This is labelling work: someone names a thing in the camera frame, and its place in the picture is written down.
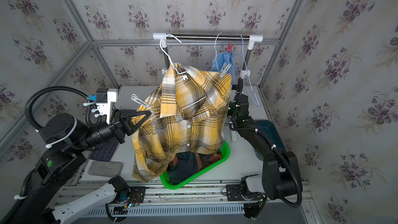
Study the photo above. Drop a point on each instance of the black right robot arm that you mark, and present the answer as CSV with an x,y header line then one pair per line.
x,y
280,177

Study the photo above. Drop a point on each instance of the red clothespin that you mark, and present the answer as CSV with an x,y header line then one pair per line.
x,y
229,48

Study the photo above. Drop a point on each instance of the light blue shirt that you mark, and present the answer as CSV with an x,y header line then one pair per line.
x,y
222,58

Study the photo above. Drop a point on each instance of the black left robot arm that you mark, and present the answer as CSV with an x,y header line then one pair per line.
x,y
67,139

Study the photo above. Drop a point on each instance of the grey cloth pad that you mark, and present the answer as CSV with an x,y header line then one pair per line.
x,y
105,169

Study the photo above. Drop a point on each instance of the dark teal plastic tray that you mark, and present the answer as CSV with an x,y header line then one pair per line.
x,y
269,129

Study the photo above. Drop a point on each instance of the yellow plaid shirt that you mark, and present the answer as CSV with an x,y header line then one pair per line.
x,y
188,112

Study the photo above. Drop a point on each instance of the dark multicolour plaid shirt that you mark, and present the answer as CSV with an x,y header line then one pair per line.
x,y
186,164

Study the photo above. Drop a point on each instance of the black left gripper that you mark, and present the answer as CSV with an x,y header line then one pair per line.
x,y
119,126

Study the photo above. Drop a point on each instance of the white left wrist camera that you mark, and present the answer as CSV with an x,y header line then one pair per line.
x,y
102,103

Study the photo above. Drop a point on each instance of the green perforated plastic basket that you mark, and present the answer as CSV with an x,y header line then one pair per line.
x,y
225,150

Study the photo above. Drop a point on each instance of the dark blue card booklet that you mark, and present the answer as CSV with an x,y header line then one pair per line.
x,y
105,153

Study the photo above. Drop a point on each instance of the metal clothes rack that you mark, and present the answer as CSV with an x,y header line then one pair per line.
x,y
190,39

